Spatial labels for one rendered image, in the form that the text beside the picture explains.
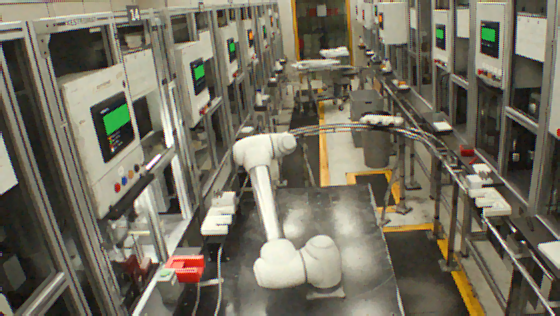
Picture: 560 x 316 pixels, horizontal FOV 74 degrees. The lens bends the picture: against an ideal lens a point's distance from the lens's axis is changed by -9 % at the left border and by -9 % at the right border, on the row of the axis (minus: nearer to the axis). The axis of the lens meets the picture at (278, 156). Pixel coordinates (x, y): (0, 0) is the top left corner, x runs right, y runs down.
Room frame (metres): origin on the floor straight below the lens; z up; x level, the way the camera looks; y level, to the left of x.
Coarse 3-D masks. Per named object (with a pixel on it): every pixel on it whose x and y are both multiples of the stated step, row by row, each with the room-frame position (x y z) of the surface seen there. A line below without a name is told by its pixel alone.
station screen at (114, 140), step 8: (112, 104) 1.40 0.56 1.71; (120, 104) 1.45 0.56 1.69; (104, 112) 1.33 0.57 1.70; (104, 120) 1.32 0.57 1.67; (104, 128) 1.31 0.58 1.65; (120, 128) 1.41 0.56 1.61; (128, 128) 1.47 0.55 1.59; (112, 136) 1.34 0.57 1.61; (120, 136) 1.40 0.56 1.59; (128, 136) 1.46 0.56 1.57; (112, 144) 1.33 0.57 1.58; (120, 144) 1.39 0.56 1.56; (112, 152) 1.32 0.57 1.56
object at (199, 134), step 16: (176, 16) 2.42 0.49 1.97; (176, 32) 2.37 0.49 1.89; (208, 32) 3.05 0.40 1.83; (208, 48) 2.98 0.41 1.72; (208, 64) 2.94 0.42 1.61; (208, 80) 2.87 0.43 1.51; (192, 128) 2.36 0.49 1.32; (192, 144) 2.31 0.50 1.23; (208, 144) 2.62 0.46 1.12; (208, 160) 2.56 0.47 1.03; (208, 176) 2.49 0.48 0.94
